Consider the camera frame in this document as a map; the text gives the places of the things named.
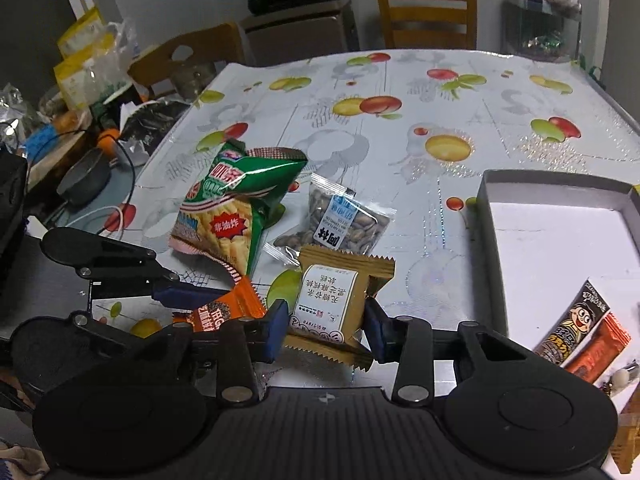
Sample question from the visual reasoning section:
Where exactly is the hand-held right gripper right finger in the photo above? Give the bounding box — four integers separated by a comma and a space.
363, 299, 532, 404

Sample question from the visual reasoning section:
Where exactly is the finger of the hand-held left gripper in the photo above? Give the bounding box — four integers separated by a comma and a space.
41, 226, 229, 312
69, 310, 173, 358

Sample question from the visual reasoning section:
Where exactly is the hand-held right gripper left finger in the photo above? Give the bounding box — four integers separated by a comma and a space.
125, 299, 291, 405

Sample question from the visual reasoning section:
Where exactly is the orange dark print snack packet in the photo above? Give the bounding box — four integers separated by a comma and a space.
172, 276, 268, 335

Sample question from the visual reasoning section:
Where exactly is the tan white label snack packet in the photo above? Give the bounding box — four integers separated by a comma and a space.
282, 245, 397, 372

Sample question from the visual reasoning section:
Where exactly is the white cardboard box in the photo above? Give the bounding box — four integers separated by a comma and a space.
470, 169, 640, 478

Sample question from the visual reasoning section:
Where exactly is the orange foil snack stick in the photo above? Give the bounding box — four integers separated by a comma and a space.
565, 312, 632, 386

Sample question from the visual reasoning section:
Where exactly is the brown snack packet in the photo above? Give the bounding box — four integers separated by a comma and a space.
607, 400, 640, 476

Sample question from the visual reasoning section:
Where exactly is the green chips bag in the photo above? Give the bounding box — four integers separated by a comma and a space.
167, 137, 308, 288

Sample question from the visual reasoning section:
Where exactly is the clear nut packet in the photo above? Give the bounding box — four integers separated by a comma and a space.
264, 172, 398, 263

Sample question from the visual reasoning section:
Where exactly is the black round dish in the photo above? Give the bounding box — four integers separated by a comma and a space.
56, 149, 112, 206

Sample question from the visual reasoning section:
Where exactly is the patterned clothing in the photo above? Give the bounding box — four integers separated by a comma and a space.
0, 437, 51, 480

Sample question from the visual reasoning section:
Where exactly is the blue bag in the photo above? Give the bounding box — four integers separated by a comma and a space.
22, 122, 63, 158

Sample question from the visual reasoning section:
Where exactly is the fruit print tablecloth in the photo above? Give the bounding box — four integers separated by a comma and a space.
45, 50, 640, 361

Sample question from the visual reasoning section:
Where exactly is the black foil bag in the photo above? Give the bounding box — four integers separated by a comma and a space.
120, 100, 193, 157

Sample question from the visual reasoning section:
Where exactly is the crumpled clear plastic bag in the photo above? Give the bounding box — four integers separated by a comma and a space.
0, 82, 42, 136

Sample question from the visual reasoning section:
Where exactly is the cartoon print snack stick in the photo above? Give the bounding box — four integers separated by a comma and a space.
532, 280, 612, 366

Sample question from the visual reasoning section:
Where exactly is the glass jar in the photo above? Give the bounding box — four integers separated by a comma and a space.
172, 62, 216, 98

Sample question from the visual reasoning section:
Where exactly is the yellow box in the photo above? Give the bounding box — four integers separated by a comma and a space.
56, 7, 106, 56
52, 35, 131, 111

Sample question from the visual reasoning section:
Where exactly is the white wrapped candy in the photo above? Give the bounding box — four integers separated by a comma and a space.
602, 362, 640, 396

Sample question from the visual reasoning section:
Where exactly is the brown cabinet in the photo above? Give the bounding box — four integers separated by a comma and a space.
239, 0, 361, 67

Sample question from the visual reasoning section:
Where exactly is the pile of wrapped candies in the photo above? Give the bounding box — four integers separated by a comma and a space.
520, 30, 565, 53

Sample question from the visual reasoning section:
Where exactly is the white cable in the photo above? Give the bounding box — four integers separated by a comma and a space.
65, 204, 127, 234

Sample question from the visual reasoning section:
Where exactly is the black cable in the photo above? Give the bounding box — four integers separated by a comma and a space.
20, 127, 138, 201

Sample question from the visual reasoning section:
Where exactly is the metal wire rack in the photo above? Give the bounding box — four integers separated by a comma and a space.
502, 0, 583, 63

